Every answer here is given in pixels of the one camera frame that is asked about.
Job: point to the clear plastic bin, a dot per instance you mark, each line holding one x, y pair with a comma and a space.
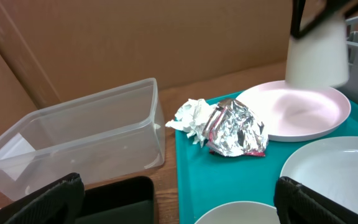
100, 136

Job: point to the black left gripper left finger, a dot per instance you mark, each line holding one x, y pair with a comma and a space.
58, 202

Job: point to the gray bowl of grains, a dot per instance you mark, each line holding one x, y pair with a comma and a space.
241, 212

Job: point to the gray plate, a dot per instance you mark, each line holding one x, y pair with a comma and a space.
329, 167

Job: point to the teal serving tray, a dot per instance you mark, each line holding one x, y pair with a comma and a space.
206, 181

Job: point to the black plastic tray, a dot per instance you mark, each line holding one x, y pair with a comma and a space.
130, 201

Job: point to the white paper cup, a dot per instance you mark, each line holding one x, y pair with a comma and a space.
319, 59

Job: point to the crumpled foil wrapper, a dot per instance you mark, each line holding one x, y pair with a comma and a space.
235, 130

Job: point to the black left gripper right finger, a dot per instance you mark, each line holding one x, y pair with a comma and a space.
298, 204

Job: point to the crumpled white napkin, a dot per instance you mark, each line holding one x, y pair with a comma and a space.
192, 117

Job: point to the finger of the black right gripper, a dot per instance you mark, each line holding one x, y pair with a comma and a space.
300, 27

